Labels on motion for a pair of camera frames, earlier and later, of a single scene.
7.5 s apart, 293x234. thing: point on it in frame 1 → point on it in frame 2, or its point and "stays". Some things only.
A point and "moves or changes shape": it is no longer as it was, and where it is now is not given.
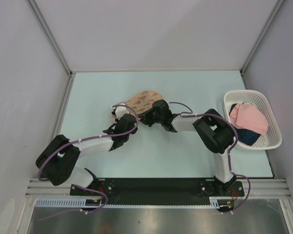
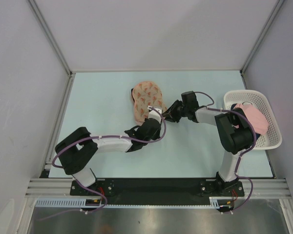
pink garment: [248, 117] stays
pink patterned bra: [141, 101] moves or changes shape
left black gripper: [116, 120] → [157, 135]
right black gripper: [145, 118] → [170, 113]
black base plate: [156, 191] stays
